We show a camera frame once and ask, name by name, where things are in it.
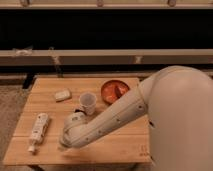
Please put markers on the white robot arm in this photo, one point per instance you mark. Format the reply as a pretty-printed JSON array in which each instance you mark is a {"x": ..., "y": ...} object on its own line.
[{"x": 178, "y": 101}]

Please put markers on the white sponge block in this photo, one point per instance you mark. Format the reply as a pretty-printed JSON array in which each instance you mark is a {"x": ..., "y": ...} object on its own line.
[{"x": 62, "y": 95}]

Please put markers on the orange bowl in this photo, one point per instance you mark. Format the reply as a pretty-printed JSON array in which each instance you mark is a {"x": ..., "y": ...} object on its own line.
[{"x": 108, "y": 90}]

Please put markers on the white plastic bottle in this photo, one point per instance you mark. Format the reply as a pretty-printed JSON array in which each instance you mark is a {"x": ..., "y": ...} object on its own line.
[{"x": 38, "y": 131}]

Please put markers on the wooden table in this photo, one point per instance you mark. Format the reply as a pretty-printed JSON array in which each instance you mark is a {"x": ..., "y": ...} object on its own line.
[{"x": 129, "y": 144}]

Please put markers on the red food piece in bowl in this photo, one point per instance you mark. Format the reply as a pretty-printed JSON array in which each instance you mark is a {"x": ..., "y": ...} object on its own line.
[{"x": 118, "y": 92}]

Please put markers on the translucent plastic cup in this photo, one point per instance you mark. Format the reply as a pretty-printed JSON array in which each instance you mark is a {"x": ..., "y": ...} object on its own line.
[{"x": 88, "y": 101}]

